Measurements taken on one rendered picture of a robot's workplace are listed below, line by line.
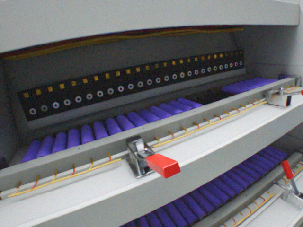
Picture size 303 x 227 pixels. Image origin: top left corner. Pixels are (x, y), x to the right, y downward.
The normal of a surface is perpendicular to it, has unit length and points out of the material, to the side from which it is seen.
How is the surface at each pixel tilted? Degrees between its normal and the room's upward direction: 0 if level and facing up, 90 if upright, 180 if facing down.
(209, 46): 90
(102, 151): 110
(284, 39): 90
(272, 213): 20
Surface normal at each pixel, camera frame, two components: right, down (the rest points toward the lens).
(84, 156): 0.41, 0.27
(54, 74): 0.33, -0.07
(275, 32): -0.90, 0.27
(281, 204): -0.15, -0.92
